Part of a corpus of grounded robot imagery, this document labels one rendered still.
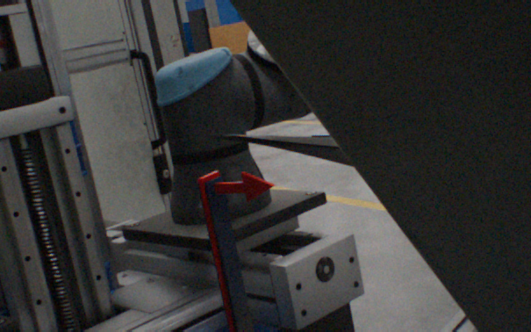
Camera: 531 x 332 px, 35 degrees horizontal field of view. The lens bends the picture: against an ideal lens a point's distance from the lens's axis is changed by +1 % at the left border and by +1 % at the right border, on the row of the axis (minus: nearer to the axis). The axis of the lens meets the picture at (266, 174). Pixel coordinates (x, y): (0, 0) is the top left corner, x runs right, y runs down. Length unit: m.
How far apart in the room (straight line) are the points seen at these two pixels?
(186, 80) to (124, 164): 1.50
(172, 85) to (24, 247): 0.29
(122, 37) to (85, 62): 0.19
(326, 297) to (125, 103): 1.65
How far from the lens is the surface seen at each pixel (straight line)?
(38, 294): 1.13
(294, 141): 0.46
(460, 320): 1.16
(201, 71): 1.15
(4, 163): 1.10
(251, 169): 1.19
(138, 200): 2.67
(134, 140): 2.67
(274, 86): 1.20
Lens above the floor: 1.31
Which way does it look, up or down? 11 degrees down
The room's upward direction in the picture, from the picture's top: 11 degrees counter-clockwise
